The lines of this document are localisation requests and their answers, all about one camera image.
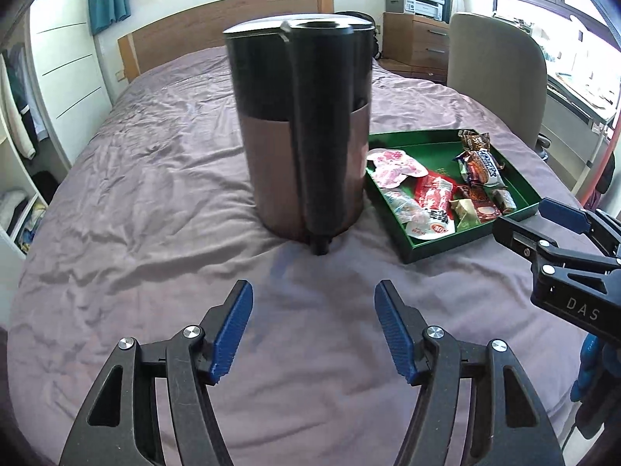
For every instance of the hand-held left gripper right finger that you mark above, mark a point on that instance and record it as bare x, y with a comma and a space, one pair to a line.
393, 335

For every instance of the small white and green snack packet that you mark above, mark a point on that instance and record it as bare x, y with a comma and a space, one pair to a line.
400, 204

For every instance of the black and copper electric kettle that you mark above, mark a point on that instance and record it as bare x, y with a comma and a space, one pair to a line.
291, 155

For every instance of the folded white clothes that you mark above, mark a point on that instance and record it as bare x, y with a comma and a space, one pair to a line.
12, 206

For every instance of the hanging dark clothes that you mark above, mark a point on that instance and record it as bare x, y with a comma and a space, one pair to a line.
29, 87

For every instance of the pile of colourful clothes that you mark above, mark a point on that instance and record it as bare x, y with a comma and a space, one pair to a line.
31, 225

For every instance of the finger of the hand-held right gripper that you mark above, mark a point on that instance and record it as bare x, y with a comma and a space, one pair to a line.
514, 235
563, 213

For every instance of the white desk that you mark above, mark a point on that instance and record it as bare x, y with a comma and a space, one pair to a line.
582, 102

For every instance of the brown snack packet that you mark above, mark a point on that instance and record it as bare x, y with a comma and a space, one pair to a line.
474, 141

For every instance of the green tray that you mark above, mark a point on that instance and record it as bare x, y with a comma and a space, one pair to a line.
436, 247

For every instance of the white printer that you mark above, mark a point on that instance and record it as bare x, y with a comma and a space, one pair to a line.
415, 2

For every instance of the dark blue and white snack packet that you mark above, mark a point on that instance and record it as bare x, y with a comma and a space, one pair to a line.
482, 167

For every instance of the wooden nightstand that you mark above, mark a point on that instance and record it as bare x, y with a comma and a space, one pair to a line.
417, 46

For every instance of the hanging white jacket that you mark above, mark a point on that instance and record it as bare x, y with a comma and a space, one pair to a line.
17, 116

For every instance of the grey chair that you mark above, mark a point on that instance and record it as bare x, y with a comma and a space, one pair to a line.
490, 73

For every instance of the clear orange-edged biscuit packet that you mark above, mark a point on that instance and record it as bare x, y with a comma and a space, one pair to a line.
504, 200

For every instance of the red and white snack packet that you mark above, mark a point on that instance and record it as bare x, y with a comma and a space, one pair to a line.
434, 204

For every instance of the wooden headboard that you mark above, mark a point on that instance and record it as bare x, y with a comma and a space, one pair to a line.
184, 29

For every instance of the black bag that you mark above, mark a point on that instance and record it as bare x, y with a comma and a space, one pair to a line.
46, 184

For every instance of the olive green snack packet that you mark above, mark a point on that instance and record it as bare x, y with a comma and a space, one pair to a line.
465, 209

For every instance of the white open shelf unit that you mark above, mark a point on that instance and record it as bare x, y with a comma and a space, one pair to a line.
19, 213

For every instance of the black backpack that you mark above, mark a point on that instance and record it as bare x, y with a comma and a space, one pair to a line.
373, 39

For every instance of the person's right hand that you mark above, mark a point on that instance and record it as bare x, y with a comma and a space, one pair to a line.
589, 369

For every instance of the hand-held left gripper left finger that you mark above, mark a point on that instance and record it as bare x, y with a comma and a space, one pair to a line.
233, 332

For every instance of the dark red noodle snack packet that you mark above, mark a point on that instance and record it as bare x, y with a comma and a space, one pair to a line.
482, 204

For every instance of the white wardrobe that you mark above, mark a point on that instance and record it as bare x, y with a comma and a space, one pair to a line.
68, 58

